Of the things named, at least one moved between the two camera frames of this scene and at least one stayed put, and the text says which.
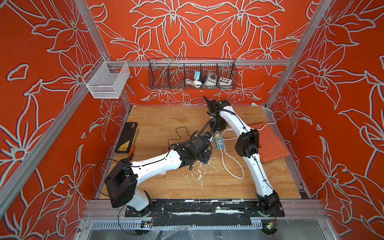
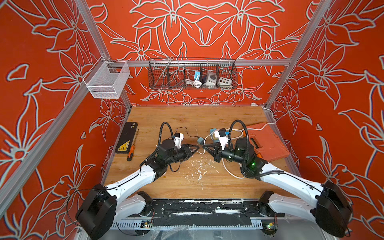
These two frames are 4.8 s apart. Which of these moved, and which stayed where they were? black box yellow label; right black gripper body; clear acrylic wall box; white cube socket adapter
Moved: right black gripper body
Stayed: clear acrylic wall box; white cube socket adapter; black box yellow label
